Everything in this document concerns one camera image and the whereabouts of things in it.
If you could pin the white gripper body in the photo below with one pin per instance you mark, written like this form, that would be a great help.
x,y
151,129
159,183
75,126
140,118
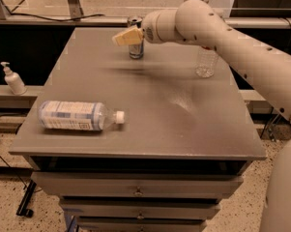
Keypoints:
x,y
150,30

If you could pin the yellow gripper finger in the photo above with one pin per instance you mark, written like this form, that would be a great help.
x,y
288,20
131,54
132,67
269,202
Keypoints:
x,y
130,36

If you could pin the redbull can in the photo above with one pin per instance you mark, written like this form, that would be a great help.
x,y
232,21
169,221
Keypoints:
x,y
136,50

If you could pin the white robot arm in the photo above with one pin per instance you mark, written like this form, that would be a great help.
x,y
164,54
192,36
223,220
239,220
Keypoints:
x,y
266,69

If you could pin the clear water bottle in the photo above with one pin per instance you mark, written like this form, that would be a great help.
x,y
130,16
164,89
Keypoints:
x,y
206,62

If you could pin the blue label plastic bottle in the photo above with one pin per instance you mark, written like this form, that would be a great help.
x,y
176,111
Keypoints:
x,y
78,116

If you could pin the white pump dispenser bottle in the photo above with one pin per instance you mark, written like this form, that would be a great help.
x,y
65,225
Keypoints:
x,y
13,79

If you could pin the grey drawer cabinet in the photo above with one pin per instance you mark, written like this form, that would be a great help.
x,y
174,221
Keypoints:
x,y
183,148

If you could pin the black metal floor bracket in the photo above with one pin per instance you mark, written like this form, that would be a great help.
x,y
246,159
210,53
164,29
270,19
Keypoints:
x,y
23,210

